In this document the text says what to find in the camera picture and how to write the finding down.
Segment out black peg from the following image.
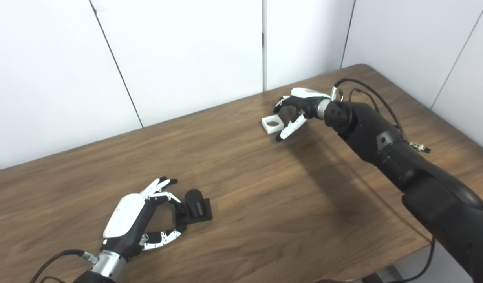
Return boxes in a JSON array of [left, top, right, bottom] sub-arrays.
[[175, 189, 213, 225]]

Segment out dark grey object below table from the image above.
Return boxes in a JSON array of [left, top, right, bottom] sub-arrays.
[[361, 265, 401, 283]]

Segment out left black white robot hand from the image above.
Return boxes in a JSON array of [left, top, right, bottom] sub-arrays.
[[101, 177, 187, 260]]

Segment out white square piece with hole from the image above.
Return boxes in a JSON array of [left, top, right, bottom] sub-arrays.
[[261, 115, 284, 135]]

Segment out black cable below table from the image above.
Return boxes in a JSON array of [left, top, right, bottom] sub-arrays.
[[399, 236, 436, 283]]

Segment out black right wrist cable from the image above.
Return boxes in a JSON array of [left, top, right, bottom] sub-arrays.
[[331, 78, 431, 154]]

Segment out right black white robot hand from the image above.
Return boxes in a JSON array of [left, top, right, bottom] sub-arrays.
[[274, 87, 331, 142]]

